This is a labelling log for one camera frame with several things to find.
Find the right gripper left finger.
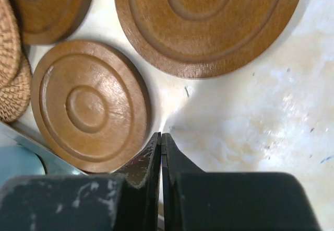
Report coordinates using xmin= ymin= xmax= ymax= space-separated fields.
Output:
xmin=1 ymin=133 xmax=161 ymax=230

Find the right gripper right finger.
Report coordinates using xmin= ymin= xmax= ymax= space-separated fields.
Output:
xmin=161 ymin=133 xmax=320 ymax=230

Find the wooden coaster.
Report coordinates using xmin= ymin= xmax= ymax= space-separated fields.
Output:
xmin=115 ymin=0 xmax=299 ymax=78
xmin=31 ymin=40 xmax=151 ymax=173
xmin=9 ymin=0 xmax=92 ymax=45

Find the woven coaster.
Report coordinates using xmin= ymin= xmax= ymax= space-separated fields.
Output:
xmin=1 ymin=54 xmax=32 ymax=123
xmin=1 ymin=0 xmax=21 ymax=87

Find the white and blue cup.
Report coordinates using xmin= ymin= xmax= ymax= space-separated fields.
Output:
xmin=1 ymin=145 xmax=45 ymax=187

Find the steel tray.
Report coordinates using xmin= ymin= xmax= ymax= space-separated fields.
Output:
xmin=1 ymin=122 xmax=87 ymax=175

